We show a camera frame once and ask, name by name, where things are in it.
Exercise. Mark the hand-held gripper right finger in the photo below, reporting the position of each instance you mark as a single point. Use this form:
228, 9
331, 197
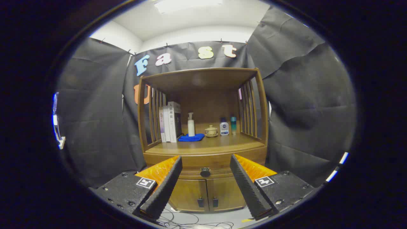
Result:
248, 190

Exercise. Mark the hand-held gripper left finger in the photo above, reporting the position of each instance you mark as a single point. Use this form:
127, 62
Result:
165, 190

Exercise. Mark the wooden cabinet door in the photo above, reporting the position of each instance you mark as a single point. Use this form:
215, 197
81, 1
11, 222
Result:
227, 194
190, 194

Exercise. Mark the wooden countertop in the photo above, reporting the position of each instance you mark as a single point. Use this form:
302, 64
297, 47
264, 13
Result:
219, 144

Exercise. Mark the wooden cabinet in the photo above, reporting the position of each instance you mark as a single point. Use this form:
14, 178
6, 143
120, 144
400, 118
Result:
203, 86

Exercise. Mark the yellow floor tape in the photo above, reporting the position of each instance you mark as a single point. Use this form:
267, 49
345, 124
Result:
246, 220

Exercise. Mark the blue folded cloth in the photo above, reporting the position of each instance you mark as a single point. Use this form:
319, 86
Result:
190, 138

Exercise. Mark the thin white book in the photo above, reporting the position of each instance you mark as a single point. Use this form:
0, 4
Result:
166, 125

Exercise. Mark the pale purple book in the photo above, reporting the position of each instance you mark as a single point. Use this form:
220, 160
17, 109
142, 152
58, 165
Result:
161, 125

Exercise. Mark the white bottle with blue cap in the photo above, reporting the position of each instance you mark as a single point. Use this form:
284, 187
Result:
224, 128

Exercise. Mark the teal slim bottle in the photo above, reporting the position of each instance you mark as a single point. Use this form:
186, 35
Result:
233, 125

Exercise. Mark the white pump bottle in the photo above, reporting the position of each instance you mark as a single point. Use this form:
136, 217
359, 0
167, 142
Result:
191, 127

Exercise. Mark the thick white and dark book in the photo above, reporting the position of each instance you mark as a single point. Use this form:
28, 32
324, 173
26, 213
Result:
173, 122

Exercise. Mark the beige lidded ceramic cup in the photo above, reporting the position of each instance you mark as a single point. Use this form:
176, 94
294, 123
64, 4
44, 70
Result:
211, 131

